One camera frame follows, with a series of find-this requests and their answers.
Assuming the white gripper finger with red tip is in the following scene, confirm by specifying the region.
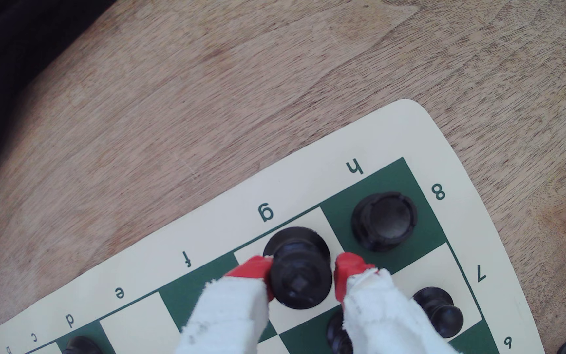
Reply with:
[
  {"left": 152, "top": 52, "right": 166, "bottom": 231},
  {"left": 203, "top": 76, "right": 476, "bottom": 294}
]
[
  {"left": 175, "top": 256, "right": 275, "bottom": 354},
  {"left": 333, "top": 252, "right": 461, "bottom": 354}
]

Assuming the black chess king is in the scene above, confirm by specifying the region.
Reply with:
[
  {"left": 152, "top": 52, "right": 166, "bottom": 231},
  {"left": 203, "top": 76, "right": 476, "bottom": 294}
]
[{"left": 262, "top": 226, "right": 334, "bottom": 310}]

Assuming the black chess rook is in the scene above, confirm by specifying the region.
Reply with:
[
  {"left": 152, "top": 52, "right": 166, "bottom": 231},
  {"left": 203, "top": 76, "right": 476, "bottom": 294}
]
[{"left": 351, "top": 192, "right": 418, "bottom": 253}]

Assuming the black chess queen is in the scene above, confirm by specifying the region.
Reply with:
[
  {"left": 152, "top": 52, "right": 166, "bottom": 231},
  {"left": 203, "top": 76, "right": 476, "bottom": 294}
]
[{"left": 62, "top": 336, "right": 104, "bottom": 354}]

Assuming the green and cream chess mat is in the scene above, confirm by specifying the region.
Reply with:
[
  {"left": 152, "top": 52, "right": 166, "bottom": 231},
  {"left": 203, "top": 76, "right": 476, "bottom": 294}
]
[{"left": 0, "top": 98, "right": 546, "bottom": 354}]

